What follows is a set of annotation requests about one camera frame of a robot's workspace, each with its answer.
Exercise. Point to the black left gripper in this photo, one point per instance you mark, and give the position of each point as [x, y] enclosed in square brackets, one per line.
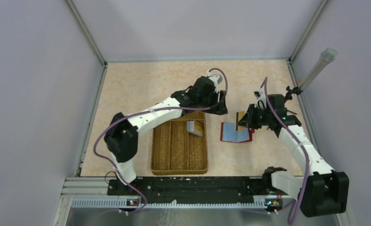
[219, 108]

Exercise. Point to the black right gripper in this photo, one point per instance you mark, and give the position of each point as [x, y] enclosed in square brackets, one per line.
[247, 120]

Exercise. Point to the gold credit card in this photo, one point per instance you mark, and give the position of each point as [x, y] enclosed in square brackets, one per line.
[239, 123]

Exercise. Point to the red leather card holder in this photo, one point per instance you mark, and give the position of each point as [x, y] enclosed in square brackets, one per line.
[232, 134]

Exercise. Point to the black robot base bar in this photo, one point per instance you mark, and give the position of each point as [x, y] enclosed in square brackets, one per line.
[198, 190]

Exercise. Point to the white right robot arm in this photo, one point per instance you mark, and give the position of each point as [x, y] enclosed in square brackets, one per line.
[322, 190]

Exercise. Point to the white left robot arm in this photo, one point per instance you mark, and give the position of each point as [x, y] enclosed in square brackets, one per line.
[123, 133]

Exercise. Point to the black mini tripod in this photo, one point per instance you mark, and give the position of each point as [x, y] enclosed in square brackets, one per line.
[290, 91]

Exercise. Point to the woven bamboo tray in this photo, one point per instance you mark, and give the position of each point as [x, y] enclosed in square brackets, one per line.
[175, 151]

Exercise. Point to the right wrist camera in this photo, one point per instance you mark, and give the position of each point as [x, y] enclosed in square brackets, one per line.
[261, 96]

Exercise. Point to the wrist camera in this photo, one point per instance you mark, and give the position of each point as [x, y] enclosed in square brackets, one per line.
[216, 79]
[261, 96]

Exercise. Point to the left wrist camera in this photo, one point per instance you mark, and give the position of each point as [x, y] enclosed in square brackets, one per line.
[216, 79]

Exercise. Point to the aluminium frame rail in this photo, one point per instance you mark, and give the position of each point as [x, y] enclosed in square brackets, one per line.
[85, 31]

